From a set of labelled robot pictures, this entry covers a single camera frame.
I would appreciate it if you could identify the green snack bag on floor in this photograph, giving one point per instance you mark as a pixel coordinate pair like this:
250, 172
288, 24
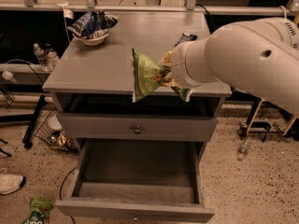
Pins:
39, 211

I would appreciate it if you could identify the black metal stand leg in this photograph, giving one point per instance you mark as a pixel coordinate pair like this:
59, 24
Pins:
27, 137

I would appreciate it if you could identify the plastic bottle on floor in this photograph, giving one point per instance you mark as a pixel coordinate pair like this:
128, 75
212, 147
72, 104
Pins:
243, 150

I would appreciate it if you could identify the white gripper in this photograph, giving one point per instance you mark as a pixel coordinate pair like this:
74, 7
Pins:
177, 66

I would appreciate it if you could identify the grey wooden drawer cabinet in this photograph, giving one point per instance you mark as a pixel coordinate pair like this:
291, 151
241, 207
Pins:
100, 80

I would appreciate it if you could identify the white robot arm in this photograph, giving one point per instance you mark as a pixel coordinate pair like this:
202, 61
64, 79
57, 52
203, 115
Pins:
258, 57

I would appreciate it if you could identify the clear plastic water bottle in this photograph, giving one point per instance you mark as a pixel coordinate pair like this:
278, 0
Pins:
42, 58

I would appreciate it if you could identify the white sneaker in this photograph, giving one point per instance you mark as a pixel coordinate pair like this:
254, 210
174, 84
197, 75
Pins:
10, 183

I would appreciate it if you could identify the wire basket on floor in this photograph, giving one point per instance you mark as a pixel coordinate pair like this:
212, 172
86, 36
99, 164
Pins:
53, 135

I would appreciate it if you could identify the small dark snack packet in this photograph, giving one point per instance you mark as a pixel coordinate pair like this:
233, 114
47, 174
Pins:
186, 38

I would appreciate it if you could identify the white bowl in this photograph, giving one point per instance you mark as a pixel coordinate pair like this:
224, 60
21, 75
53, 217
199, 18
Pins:
92, 42

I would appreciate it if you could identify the open grey middle drawer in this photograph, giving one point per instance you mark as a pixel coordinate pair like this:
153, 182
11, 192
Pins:
138, 180

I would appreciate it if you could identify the closed grey top drawer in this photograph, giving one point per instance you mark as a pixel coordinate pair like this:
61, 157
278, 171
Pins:
126, 127

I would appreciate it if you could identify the green jalapeno chip bag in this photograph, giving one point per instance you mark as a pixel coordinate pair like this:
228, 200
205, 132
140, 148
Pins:
149, 75

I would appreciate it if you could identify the blue chip bag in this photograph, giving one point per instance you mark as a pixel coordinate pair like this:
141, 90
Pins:
93, 24

